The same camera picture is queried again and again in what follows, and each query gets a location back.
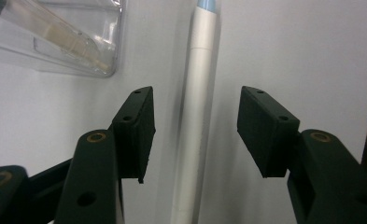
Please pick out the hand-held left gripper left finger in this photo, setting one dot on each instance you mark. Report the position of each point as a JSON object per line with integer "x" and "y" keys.
{"x": 91, "y": 174}

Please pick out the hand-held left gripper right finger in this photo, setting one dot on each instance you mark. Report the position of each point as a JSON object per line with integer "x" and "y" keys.
{"x": 327, "y": 174}

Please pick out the white pen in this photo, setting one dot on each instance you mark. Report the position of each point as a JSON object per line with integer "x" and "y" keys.
{"x": 196, "y": 124}

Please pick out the clear plastic pen organizer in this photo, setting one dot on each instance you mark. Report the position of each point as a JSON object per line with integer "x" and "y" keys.
{"x": 109, "y": 25}

